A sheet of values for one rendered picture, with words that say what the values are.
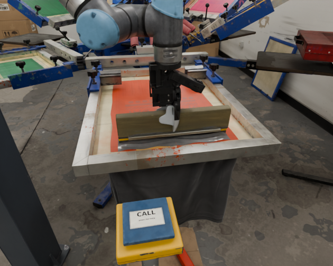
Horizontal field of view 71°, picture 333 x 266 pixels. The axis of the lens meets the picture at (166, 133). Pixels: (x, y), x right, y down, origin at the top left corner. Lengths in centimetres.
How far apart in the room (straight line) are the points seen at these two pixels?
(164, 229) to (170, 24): 46
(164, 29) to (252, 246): 142
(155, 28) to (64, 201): 160
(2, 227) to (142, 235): 93
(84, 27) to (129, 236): 42
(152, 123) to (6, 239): 97
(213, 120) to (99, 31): 43
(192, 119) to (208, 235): 108
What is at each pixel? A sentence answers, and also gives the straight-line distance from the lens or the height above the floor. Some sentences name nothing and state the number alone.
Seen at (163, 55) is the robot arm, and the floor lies 123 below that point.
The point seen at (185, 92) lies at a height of 95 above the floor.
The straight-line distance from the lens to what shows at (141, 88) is 115.
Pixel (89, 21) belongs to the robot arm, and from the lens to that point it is 52.
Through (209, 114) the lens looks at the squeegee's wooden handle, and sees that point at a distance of 74.
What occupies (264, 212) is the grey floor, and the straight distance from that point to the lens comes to 189.
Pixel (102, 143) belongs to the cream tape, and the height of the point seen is 95.
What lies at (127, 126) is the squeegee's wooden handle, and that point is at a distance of 71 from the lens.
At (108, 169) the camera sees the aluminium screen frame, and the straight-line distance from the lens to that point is 64.
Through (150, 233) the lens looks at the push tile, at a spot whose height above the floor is 97.
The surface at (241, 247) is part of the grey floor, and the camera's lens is 168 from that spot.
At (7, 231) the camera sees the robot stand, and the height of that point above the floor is 43.
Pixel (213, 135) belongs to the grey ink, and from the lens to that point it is 78.
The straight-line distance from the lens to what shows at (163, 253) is 51.
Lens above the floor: 138
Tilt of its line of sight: 33 degrees down
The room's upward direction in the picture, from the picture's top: straight up
